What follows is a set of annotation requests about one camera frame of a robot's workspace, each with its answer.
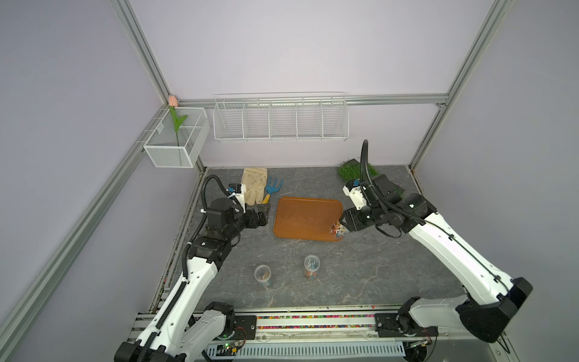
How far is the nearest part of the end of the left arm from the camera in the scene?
68 centimetres

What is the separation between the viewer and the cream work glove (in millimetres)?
1103

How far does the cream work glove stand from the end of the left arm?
0.39 m
